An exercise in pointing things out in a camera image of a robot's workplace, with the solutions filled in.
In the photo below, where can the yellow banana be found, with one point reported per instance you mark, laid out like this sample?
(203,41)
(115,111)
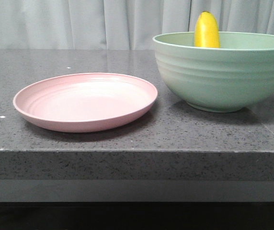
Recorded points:
(206,32)

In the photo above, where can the pink plate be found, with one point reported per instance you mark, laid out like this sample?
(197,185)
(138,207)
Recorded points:
(85,102)

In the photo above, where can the green bowl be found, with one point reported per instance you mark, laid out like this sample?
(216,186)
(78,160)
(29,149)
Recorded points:
(237,74)

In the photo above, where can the grey curtain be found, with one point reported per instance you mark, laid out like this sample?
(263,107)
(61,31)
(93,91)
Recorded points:
(120,24)

